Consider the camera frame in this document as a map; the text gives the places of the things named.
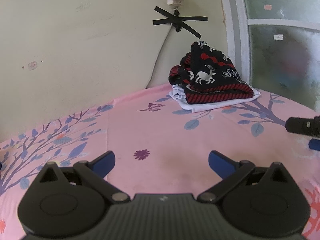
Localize white folded garment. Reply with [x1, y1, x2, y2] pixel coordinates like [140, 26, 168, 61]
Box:
[169, 85, 261, 113]

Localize white window frame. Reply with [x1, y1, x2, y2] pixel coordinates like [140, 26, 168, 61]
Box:
[221, 0, 319, 83]

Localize thin wall cable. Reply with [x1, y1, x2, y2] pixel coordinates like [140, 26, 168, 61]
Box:
[145, 26, 176, 89]

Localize black red reindeer sweater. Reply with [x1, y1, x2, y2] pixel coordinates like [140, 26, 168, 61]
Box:
[168, 41, 254, 105]

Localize pink floral bed sheet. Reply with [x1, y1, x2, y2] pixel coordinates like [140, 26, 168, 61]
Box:
[1, 85, 319, 239]

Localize black tape cross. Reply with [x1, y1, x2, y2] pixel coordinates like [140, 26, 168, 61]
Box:
[152, 6, 208, 38]

